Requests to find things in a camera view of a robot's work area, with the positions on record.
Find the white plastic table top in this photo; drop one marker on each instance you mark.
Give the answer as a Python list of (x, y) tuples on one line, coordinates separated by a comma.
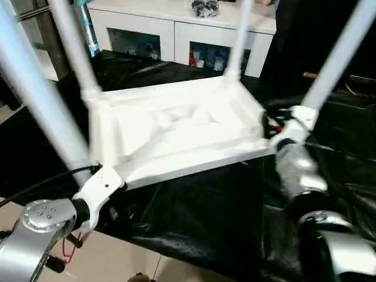
[(176, 123)]

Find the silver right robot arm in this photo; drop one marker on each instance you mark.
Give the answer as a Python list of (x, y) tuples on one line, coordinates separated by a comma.
[(302, 170)]

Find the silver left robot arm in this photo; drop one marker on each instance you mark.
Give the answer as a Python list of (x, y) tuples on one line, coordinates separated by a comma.
[(35, 223)]

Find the small yellow label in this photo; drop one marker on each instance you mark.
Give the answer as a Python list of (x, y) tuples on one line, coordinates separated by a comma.
[(310, 74)]

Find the black plastic mat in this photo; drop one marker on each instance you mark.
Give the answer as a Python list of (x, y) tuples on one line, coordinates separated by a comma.
[(205, 220)]

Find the grey flat bar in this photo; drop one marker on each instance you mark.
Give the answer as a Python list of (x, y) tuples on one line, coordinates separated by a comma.
[(362, 77)]

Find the red and white bottle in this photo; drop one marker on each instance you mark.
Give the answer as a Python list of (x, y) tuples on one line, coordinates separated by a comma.
[(193, 58)]

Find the clear bag of dark items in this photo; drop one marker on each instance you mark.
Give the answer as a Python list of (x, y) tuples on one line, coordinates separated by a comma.
[(205, 8)]

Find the white sideboard cabinet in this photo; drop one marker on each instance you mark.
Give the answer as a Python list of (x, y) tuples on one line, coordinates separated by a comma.
[(141, 23)]

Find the grey brown curtain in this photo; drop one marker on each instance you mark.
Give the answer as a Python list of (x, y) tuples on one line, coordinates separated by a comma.
[(53, 44)]

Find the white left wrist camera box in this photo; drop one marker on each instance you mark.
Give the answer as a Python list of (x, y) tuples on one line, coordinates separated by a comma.
[(100, 185)]

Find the black metal stand frame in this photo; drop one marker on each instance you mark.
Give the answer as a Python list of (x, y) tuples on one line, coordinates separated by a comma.
[(67, 252)]

